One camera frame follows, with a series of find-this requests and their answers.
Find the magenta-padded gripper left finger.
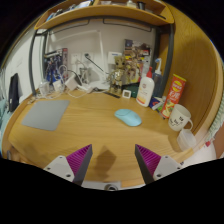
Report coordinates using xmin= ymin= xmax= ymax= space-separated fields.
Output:
xmin=43 ymin=143 xmax=93 ymax=187

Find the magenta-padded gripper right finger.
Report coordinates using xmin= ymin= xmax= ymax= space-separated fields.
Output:
xmin=134 ymin=143 xmax=184 ymax=185

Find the light blue computer mouse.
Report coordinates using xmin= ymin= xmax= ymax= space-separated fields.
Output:
xmin=114 ymin=108 xmax=143 ymax=128

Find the grey mouse pad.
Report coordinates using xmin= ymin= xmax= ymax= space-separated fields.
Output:
xmin=20 ymin=99 xmax=71 ymax=132

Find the clear plastic container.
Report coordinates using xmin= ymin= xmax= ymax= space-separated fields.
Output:
xmin=176 ymin=129 xmax=198 ymax=152

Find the white mug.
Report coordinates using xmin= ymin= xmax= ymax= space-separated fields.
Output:
xmin=168 ymin=103 xmax=194 ymax=132

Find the blue tissue packet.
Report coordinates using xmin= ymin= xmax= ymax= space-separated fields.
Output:
xmin=148 ymin=96 xmax=166 ymax=110

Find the red chips tube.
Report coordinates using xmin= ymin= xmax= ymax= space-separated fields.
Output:
xmin=161 ymin=73 xmax=187 ymax=119

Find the small white square clock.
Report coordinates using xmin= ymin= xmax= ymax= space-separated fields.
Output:
xmin=121 ymin=89 xmax=132 ymax=100

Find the white red-capped lotion bottle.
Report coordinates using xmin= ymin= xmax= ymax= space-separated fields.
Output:
xmin=135 ymin=66 xmax=156 ymax=108

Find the white power strip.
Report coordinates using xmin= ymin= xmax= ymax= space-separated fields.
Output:
xmin=78 ymin=84 xmax=94 ymax=94

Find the dark green round tin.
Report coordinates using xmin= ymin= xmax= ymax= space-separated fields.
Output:
xmin=129 ymin=84 xmax=141 ymax=98

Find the white cube charger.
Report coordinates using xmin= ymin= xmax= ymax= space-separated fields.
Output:
xmin=51 ymin=79 xmax=64 ymax=93

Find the blue spray bottle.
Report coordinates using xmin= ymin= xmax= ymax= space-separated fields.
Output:
xmin=152 ymin=58 xmax=164 ymax=98

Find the clear plastic cup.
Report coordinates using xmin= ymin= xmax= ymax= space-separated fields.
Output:
xmin=39 ymin=81 xmax=51 ymax=96

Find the teal cloth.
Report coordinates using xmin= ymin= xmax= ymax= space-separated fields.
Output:
xmin=0 ymin=99 xmax=9 ymax=134

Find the brown tree figure toy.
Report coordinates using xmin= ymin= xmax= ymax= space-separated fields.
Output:
xmin=108 ymin=55 xmax=129 ymax=96

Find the black bag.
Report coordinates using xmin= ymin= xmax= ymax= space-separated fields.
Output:
xmin=7 ymin=73 xmax=20 ymax=113

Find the wooden shelf unit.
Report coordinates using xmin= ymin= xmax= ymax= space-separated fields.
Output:
xmin=34 ymin=0 xmax=175 ymax=31

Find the white charging cable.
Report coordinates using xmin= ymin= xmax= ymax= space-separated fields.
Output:
xmin=34 ymin=88 xmax=88 ymax=100

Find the white wall socket plate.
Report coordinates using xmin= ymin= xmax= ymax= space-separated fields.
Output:
xmin=70 ymin=53 xmax=82 ymax=73
xmin=82 ymin=51 xmax=95 ymax=65

